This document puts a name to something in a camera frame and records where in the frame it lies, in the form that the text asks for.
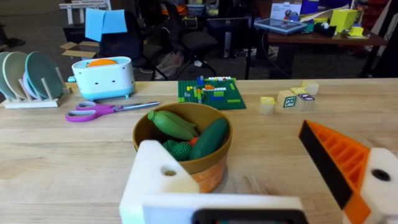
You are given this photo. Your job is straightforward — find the white orange left gripper right finger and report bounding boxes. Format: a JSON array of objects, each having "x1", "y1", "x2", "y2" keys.
[{"x1": 298, "y1": 119, "x2": 398, "y2": 224}]

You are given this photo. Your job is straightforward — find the bare white left gripper left finger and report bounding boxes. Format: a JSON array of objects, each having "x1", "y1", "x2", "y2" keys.
[{"x1": 119, "y1": 139, "x2": 200, "y2": 224}]

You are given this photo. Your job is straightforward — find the brown orange tub with toys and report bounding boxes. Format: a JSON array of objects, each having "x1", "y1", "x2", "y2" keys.
[{"x1": 132, "y1": 102, "x2": 233, "y2": 194}]

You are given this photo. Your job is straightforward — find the wooden cube with purple print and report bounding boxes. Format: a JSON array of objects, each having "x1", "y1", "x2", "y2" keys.
[{"x1": 297, "y1": 93, "x2": 316, "y2": 113}]

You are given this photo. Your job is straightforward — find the plain wooden cube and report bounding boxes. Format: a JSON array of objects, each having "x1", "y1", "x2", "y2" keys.
[{"x1": 300, "y1": 80, "x2": 320, "y2": 96}]

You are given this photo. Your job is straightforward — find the wooden cube with green print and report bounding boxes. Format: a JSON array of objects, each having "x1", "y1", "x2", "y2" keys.
[{"x1": 276, "y1": 90, "x2": 298, "y2": 109}]

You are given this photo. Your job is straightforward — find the wooden cube with yellow face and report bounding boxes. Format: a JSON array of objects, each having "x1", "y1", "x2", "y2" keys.
[{"x1": 259, "y1": 96, "x2": 276, "y2": 116}]

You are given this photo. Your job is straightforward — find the green board with toy blocks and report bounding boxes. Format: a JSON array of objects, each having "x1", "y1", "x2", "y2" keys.
[{"x1": 177, "y1": 75, "x2": 247, "y2": 111}]

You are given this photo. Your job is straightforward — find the white toy toaster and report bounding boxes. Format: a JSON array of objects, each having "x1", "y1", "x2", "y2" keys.
[{"x1": 71, "y1": 56, "x2": 136, "y2": 101}]

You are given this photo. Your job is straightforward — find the brown wooden desk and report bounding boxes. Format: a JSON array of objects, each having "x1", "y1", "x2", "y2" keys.
[{"x1": 266, "y1": 29, "x2": 389, "y2": 79}]

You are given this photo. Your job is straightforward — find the small yellow box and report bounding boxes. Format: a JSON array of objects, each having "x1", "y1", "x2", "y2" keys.
[{"x1": 348, "y1": 26, "x2": 365, "y2": 37}]

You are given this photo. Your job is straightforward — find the black office chair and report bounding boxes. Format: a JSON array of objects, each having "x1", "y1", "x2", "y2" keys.
[
  {"x1": 161, "y1": 0, "x2": 219, "y2": 78},
  {"x1": 98, "y1": 11, "x2": 169, "y2": 81}
]

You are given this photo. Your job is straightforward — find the black tape dispenser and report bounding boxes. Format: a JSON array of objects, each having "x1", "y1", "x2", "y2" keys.
[{"x1": 313, "y1": 21, "x2": 338, "y2": 37}]

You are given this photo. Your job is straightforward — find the large yellow box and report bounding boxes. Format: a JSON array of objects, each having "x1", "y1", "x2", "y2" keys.
[{"x1": 329, "y1": 8, "x2": 359, "y2": 34}]

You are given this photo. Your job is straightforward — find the wooden peg plate rack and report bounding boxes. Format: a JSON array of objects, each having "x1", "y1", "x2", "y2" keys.
[{"x1": 1, "y1": 67, "x2": 72, "y2": 109}]

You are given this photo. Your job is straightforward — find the grey tablet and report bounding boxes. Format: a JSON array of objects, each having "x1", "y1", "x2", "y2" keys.
[{"x1": 254, "y1": 17, "x2": 308, "y2": 35}]

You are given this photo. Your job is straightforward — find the teal plate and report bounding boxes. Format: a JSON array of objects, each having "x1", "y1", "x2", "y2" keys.
[{"x1": 24, "y1": 51, "x2": 65, "y2": 100}]

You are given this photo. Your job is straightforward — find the lilac plate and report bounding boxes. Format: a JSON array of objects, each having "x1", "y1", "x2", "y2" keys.
[{"x1": 22, "y1": 71, "x2": 39, "y2": 100}]

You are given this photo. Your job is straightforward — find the blue paper sheet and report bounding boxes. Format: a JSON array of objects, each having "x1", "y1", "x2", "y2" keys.
[{"x1": 85, "y1": 8, "x2": 128, "y2": 43}]

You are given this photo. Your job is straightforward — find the white printed box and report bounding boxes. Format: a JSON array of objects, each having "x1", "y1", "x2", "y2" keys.
[{"x1": 269, "y1": 2, "x2": 303, "y2": 22}]

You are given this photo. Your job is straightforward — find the black computer monitor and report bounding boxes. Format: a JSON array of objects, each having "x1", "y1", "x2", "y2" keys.
[{"x1": 206, "y1": 17, "x2": 250, "y2": 59}]

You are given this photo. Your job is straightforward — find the pale green plate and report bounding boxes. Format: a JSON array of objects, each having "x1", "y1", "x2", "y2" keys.
[{"x1": 2, "y1": 51, "x2": 29, "y2": 100}]

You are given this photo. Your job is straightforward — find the grey green plate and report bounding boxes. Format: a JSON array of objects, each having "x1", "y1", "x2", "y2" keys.
[{"x1": 0, "y1": 52, "x2": 15, "y2": 100}]

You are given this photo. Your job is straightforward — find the purple handled scissors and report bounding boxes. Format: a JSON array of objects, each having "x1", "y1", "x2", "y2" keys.
[{"x1": 64, "y1": 100, "x2": 161, "y2": 123}]

